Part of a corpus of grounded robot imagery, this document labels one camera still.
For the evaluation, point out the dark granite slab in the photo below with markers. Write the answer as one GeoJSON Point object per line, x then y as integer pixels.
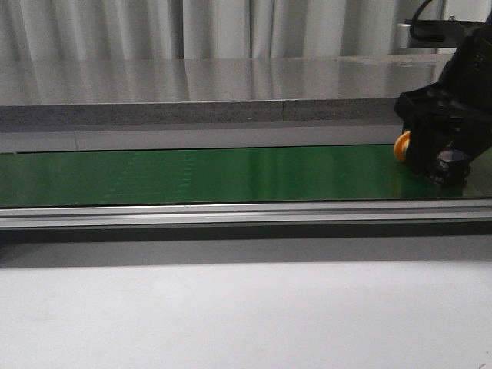
{"type": "Point", "coordinates": [61, 95]}

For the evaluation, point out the aluminium conveyor frame rail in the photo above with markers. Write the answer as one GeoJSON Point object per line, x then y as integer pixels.
{"type": "Point", "coordinates": [244, 213]}

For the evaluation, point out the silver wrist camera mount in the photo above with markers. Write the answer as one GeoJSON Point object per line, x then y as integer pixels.
{"type": "Point", "coordinates": [404, 40]}

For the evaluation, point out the white pleated curtain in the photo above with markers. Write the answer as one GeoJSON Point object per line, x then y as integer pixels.
{"type": "Point", "coordinates": [127, 30]}

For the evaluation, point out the grey metal base panel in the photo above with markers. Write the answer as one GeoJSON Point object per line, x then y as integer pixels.
{"type": "Point", "coordinates": [205, 135]}

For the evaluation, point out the yellow push button switch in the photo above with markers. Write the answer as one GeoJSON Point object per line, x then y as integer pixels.
{"type": "Point", "coordinates": [444, 166]}

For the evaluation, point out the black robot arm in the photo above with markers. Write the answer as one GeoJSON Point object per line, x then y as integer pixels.
{"type": "Point", "coordinates": [467, 75]}

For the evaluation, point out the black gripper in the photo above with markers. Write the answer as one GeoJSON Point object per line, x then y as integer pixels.
{"type": "Point", "coordinates": [434, 114]}

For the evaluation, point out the green conveyor belt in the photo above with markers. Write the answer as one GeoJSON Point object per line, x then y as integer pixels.
{"type": "Point", "coordinates": [221, 175]}

